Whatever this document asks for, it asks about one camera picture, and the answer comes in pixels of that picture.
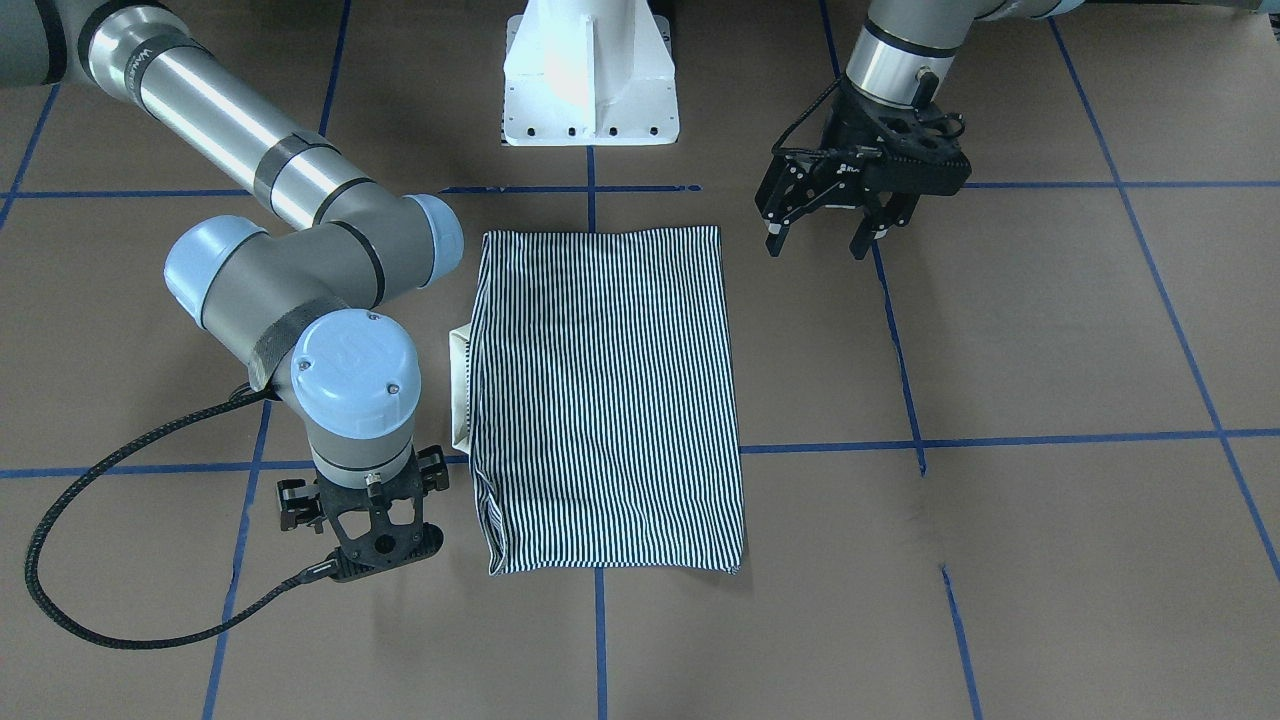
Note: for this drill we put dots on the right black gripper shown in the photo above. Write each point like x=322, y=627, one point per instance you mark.
x=293, y=502

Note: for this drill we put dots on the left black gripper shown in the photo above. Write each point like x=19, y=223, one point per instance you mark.
x=843, y=128

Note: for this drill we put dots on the navy white striped polo shirt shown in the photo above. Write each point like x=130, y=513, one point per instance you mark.
x=597, y=407

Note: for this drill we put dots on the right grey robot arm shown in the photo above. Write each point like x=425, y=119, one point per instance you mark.
x=299, y=310

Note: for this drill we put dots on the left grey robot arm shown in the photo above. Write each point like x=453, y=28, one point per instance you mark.
x=902, y=41

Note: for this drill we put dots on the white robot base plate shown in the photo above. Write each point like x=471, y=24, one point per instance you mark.
x=590, y=73

